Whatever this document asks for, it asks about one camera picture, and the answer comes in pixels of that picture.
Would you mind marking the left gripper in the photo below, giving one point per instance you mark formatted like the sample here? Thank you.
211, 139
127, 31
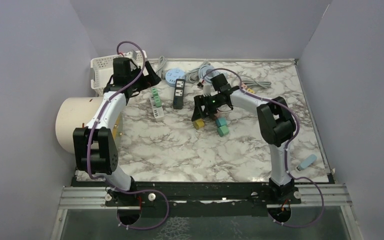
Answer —
148, 80

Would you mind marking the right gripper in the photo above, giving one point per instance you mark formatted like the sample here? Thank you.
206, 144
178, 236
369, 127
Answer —
199, 101

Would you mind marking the blue round power socket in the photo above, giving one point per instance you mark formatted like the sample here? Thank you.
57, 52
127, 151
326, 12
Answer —
172, 75

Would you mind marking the black power strip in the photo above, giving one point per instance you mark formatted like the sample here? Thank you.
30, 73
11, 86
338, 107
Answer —
178, 97

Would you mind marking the white power strip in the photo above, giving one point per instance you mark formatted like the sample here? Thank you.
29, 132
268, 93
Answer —
158, 113

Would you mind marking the yellow plug adapter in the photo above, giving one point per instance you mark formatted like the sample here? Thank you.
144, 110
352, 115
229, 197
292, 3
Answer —
250, 90
198, 124

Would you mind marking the green plug adapter white strip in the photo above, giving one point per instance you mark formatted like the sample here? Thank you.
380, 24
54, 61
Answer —
155, 93

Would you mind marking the teal plug adapter round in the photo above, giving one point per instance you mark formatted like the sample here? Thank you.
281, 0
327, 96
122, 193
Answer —
221, 121

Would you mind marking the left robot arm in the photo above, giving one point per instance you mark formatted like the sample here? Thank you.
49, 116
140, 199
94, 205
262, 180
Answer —
95, 149

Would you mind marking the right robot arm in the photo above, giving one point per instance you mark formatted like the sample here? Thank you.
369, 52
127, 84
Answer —
276, 125

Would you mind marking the white plastic basket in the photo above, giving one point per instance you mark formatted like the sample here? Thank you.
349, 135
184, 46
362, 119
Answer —
101, 68

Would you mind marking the cream cylinder container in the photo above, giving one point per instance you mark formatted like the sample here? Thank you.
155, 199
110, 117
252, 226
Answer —
77, 112

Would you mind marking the light blue small device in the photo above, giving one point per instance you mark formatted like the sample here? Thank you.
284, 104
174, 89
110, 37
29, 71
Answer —
306, 162

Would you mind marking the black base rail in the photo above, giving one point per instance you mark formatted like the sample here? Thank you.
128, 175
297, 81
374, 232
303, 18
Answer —
196, 199

